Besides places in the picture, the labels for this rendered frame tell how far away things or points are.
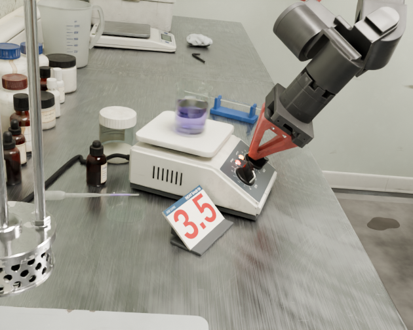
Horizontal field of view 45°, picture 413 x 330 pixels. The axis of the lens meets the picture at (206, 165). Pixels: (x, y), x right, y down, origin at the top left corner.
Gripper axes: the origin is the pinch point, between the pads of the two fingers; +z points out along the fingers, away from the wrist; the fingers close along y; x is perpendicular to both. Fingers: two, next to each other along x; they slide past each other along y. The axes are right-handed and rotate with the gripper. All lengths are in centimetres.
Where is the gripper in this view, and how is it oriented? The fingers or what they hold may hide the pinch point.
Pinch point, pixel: (255, 152)
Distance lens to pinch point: 74.7
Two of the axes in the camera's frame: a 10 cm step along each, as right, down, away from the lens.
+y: -1.2, 5.3, -8.4
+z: -5.7, 6.6, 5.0
